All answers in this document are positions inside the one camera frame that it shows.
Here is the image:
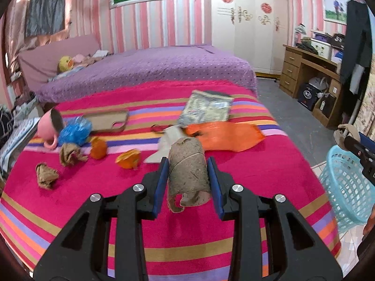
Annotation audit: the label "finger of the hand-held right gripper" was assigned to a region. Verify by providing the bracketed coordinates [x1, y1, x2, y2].
[359, 132, 375, 152]
[344, 136, 375, 185]

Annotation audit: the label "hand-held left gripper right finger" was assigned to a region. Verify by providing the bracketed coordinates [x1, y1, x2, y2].
[207, 156, 343, 281]

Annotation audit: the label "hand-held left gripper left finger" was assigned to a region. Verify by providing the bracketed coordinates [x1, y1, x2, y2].
[33, 156, 170, 281]

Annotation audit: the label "brown paper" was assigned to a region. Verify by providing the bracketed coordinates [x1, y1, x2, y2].
[333, 124, 361, 150]
[36, 162, 60, 190]
[59, 143, 88, 167]

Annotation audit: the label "brown cardboard tube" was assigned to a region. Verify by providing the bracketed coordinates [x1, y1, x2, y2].
[166, 137, 212, 214]

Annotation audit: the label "light blue plastic basket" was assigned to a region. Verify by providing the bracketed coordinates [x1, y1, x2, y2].
[319, 145, 375, 233]

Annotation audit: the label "printed foil packet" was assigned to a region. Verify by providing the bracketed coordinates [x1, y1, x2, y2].
[177, 90, 233, 129]

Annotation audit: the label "blue mesh sponge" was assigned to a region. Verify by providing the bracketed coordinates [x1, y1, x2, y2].
[58, 116, 93, 146]

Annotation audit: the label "white tissue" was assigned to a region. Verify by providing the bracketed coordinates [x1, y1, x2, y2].
[144, 125, 188, 164]

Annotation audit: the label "orange peel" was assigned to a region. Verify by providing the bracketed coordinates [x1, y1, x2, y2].
[89, 137, 108, 160]
[115, 149, 142, 169]

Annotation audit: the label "pink striped blanket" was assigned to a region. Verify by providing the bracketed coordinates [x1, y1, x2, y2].
[0, 80, 343, 281]

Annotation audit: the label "orange plastic bag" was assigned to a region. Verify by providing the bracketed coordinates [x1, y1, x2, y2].
[185, 122, 266, 153]

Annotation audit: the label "dark brown box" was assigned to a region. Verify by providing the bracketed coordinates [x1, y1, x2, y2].
[319, 94, 336, 118]

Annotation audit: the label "black printed box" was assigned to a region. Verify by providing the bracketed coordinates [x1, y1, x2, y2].
[297, 82, 321, 111]

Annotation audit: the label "white small fan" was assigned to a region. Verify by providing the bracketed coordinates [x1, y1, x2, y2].
[307, 77, 329, 92]

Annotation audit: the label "brown phone case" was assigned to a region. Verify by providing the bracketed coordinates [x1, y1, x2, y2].
[82, 110, 130, 133]

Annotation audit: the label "white storage box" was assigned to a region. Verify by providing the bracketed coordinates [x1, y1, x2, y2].
[311, 37, 333, 59]

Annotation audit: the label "black bag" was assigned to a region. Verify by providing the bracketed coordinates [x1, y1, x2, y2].
[331, 33, 346, 49]

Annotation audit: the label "wooden desk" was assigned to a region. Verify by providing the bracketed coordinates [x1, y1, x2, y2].
[279, 44, 346, 129]

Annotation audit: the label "black hanging jacket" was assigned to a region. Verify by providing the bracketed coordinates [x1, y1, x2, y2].
[340, 0, 372, 91]

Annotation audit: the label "dark folded clothes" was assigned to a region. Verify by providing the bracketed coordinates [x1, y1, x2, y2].
[296, 42, 318, 55]

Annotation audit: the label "purple dotted bedspread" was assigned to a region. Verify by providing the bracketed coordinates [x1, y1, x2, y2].
[34, 44, 259, 104]

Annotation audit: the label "desk lamp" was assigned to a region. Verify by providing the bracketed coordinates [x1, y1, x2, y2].
[293, 23, 307, 46]

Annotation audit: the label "pink cup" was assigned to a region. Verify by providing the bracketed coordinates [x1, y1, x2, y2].
[37, 108, 64, 150]

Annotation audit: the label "striped light cloth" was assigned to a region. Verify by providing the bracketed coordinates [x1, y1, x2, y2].
[0, 117, 40, 179]

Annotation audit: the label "pink plush toy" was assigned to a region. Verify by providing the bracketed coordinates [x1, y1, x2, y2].
[72, 53, 97, 65]

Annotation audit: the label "white wardrobe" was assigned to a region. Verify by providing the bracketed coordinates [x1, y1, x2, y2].
[211, 0, 290, 79]

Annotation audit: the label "yellow duck plush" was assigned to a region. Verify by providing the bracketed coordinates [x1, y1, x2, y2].
[58, 56, 74, 73]

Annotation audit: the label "pink headboard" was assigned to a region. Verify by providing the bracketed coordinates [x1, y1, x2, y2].
[18, 33, 101, 94]

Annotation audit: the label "pink satin curtain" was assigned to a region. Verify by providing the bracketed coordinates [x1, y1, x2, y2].
[4, 0, 72, 74]

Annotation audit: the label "grey hanging cloth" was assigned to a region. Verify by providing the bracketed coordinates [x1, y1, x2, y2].
[25, 0, 68, 38]

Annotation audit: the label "framed couple wall photo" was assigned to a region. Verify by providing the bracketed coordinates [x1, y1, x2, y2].
[323, 0, 352, 24]

